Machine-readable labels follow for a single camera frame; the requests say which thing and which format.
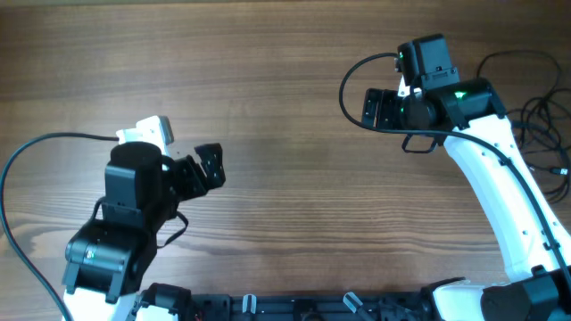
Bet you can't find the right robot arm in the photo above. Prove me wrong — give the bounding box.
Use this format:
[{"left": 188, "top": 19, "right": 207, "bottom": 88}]
[{"left": 362, "top": 35, "right": 570, "bottom": 320}]

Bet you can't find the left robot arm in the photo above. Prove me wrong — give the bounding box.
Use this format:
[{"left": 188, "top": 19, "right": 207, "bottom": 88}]
[{"left": 62, "top": 142, "right": 226, "bottom": 320}]

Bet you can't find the black angled plug cable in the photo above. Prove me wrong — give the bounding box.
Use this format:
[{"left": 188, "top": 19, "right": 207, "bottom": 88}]
[{"left": 508, "top": 88, "right": 571, "bottom": 157}]

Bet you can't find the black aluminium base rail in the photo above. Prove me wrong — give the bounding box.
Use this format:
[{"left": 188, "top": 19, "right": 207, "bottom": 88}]
[{"left": 137, "top": 279, "right": 508, "bottom": 321}]

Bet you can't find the black USB-A cable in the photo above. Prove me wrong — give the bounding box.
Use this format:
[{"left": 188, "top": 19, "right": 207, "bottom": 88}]
[{"left": 476, "top": 49, "right": 571, "bottom": 175}]

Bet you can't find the black left camera cable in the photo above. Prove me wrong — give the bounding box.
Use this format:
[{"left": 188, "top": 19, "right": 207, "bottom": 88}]
[{"left": 0, "top": 132, "right": 120, "bottom": 321}]

